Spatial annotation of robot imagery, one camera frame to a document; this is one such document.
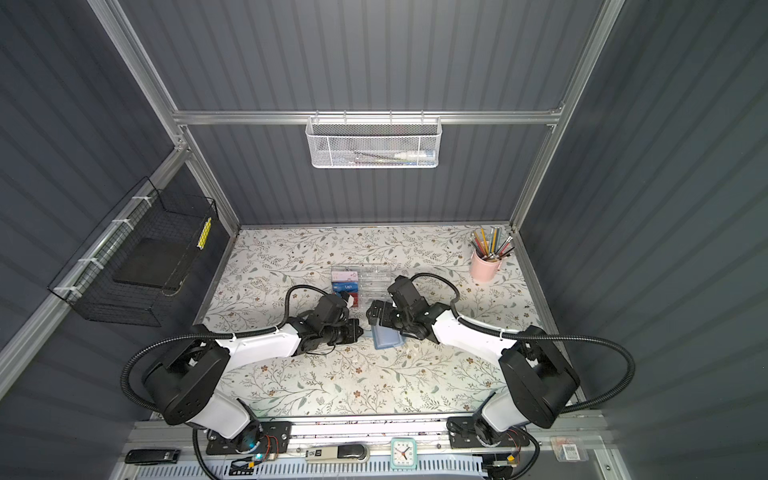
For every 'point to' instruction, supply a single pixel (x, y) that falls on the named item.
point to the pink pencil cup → (482, 270)
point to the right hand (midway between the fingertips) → (381, 317)
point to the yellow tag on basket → (204, 234)
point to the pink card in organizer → (344, 276)
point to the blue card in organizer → (350, 287)
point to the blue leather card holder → (385, 337)
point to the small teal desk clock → (403, 453)
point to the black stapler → (152, 456)
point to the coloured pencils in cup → (489, 246)
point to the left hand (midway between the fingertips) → (365, 330)
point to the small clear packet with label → (569, 449)
